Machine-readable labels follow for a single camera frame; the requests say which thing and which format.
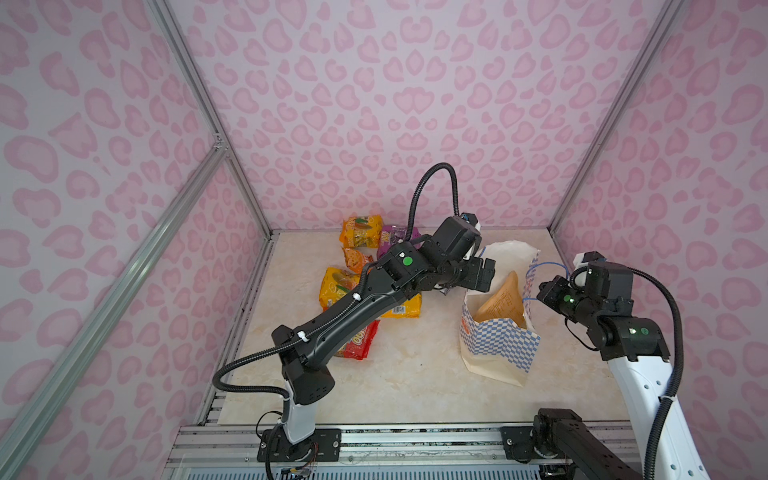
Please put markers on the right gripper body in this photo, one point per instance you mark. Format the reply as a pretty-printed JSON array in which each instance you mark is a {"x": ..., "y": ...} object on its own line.
[{"x": 570, "y": 303}]

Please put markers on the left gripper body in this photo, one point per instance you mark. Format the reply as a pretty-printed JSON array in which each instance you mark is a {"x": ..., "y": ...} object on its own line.
[{"x": 467, "y": 273}]

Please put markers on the peach paper snack pouch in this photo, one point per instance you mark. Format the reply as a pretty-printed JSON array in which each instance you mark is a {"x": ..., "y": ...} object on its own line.
[{"x": 505, "y": 303}]

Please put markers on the white blue checkered paper bag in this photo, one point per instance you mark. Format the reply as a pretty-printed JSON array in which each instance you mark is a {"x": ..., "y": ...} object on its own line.
[{"x": 498, "y": 340}]

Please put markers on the orange snack packet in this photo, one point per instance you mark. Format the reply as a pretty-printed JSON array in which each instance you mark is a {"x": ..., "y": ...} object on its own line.
[{"x": 356, "y": 260}]

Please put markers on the red fruit candy bag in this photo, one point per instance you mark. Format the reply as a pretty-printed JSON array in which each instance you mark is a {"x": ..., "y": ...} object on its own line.
[{"x": 359, "y": 346}]

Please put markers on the yellow mango candy bag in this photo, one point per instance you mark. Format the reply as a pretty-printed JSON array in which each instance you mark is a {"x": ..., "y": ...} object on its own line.
[
  {"x": 410, "y": 309},
  {"x": 336, "y": 283}
]

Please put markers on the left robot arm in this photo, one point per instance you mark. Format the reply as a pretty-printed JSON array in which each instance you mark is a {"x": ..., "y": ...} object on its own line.
[{"x": 407, "y": 269}]

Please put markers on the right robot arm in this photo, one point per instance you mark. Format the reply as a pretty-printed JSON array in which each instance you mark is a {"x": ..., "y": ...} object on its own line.
[{"x": 647, "y": 369}]

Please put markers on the magenta grape candy bag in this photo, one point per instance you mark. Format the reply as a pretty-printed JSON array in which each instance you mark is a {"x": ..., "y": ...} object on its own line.
[{"x": 390, "y": 235}]

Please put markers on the yellow orange candy bag back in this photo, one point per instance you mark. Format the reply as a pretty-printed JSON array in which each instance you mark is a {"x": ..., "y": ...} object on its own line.
[{"x": 361, "y": 231}]

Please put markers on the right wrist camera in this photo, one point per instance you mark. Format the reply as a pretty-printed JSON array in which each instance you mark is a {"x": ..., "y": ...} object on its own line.
[{"x": 581, "y": 261}]

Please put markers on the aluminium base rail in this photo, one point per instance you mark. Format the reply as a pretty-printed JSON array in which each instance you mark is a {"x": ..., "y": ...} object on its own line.
[{"x": 370, "y": 451}]

